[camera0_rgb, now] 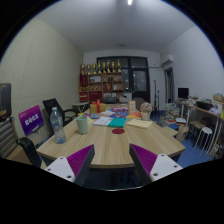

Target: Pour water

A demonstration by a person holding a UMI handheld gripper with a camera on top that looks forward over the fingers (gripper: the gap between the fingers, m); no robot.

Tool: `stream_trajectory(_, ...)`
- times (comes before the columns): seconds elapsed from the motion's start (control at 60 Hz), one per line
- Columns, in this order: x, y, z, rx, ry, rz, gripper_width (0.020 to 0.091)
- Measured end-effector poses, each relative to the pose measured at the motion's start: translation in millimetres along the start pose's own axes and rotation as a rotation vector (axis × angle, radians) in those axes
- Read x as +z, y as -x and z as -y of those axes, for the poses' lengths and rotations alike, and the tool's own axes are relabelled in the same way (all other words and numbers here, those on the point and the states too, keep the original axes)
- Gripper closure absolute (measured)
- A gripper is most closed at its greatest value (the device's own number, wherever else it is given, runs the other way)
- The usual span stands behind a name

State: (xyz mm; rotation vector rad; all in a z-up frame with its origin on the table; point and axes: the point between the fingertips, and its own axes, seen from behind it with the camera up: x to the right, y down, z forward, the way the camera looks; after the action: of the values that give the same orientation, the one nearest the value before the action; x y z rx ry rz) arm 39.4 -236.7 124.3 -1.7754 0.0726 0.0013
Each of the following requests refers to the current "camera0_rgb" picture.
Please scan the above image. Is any black microphone stand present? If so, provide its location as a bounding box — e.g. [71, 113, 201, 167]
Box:
[152, 79, 161, 118]

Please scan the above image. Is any teal book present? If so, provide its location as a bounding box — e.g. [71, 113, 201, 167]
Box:
[107, 117, 128, 129]

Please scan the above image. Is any dark bag with tan strap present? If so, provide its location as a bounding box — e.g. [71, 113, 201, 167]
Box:
[0, 82, 12, 122]

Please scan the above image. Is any white round stool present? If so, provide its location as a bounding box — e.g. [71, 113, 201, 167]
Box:
[194, 126, 213, 150]

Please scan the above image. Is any flower bouquet in white pot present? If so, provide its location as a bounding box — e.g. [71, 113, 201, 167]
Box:
[139, 102, 153, 121]

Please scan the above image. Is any black office chair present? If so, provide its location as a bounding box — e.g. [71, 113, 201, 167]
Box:
[42, 97, 78, 128]

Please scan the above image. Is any black computer monitor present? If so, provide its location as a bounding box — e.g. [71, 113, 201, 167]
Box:
[177, 87, 190, 100]

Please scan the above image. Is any black chair with armrest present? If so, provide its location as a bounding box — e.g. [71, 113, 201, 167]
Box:
[16, 136, 43, 168]

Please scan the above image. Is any purple sign board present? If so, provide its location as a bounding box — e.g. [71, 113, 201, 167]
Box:
[18, 105, 45, 137]

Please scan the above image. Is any small round white table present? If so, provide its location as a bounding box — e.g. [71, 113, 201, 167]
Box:
[72, 101, 91, 114]

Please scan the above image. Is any wooden shelf unit with trophies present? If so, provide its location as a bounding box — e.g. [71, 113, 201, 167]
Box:
[78, 59, 124, 103]

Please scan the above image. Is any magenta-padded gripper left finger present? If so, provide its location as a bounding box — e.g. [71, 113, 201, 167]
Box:
[44, 143, 96, 188]

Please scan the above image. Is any clear plastic water bottle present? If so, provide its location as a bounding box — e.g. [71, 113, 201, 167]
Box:
[49, 106, 67, 145]

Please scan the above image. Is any white printed booklet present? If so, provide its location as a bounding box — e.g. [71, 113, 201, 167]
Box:
[92, 116, 114, 127]

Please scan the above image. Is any small standing card box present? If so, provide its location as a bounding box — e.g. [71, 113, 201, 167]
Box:
[128, 100, 137, 114]

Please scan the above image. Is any blue book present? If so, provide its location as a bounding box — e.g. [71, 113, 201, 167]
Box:
[109, 111, 129, 119]

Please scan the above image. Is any cluttered wooden side desk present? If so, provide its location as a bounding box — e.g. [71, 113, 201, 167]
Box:
[165, 93, 224, 159]

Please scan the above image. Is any flat round red coaster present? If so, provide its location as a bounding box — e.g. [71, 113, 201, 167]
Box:
[111, 128, 126, 135]

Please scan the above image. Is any pale green ribbed cup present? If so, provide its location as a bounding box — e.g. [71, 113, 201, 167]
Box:
[75, 115, 90, 135]

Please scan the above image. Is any pink patterned box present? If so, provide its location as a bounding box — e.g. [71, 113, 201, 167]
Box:
[111, 106, 129, 114]

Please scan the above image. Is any white wall air conditioner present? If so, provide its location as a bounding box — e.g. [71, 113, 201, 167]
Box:
[160, 54, 175, 68]

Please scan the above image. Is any orange book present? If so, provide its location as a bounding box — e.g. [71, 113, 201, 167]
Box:
[125, 112, 143, 120]

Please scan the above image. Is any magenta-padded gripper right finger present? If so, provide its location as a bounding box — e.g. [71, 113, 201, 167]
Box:
[129, 143, 184, 186]

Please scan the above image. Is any black framed glass door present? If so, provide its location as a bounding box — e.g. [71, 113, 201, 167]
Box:
[96, 56, 151, 103]

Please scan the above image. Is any yellow gift box red ribbon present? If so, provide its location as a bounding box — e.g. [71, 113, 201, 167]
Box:
[89, 99, 107, 114]

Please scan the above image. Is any blue printed magazine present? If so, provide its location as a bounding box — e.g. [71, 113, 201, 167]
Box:
[84, 112, 101, 120]

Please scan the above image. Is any grey ribbed chair back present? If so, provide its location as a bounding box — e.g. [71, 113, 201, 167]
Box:
[0, 117, 18, 159]

